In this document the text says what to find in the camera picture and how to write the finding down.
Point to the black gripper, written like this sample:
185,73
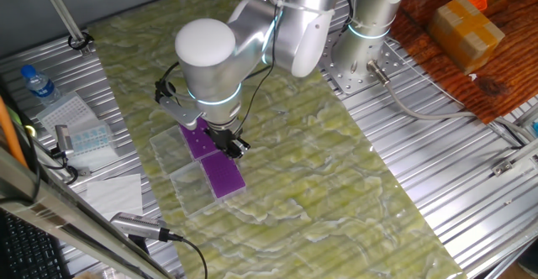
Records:
225,136

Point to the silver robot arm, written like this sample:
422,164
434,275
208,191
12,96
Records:
210,73

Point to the purple pipette tip box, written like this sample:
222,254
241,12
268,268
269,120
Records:
189,140
223,178

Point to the clear box blue tips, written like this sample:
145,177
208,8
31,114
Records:
90,138

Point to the white pipette tip rack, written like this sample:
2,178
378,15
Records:
67,111

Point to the green marble pattern mat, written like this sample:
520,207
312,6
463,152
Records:
294,165

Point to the white paper sheet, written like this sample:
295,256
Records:
113,195

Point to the water bottle blue cap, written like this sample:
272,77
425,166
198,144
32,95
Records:
42,87

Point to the aluminium pole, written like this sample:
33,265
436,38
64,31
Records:
59,10

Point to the orange tube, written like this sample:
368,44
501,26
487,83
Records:
10,136

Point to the black keyboard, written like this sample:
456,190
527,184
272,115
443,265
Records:
29,249

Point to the cardboard box yellow tape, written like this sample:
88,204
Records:
462,35

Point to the red brown wooden board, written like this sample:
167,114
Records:
504,85

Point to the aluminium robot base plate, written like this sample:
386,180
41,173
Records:
336,81

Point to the silver depth camera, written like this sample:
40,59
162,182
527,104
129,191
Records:
64,138
134,224

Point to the aluminium frame bar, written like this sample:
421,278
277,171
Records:
63,212

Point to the aluminium profile rail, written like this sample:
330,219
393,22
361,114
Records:
519,156

